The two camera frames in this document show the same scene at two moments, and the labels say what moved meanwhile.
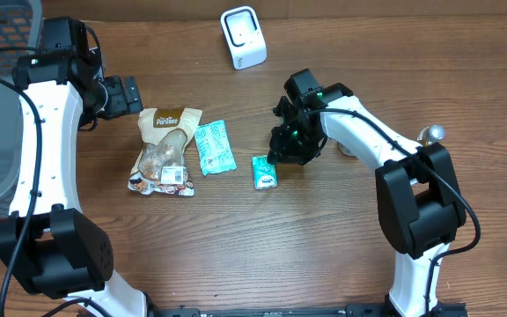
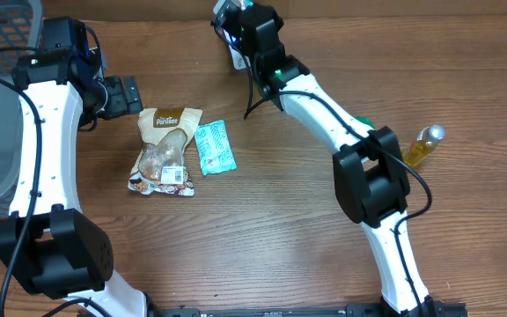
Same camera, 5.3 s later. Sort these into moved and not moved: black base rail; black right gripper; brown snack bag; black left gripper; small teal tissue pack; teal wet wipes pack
Moved: black right gripper; small teal tissue pack
Not moved: black left gripper; brown snack bag; teal wet wipes pack; black base rail
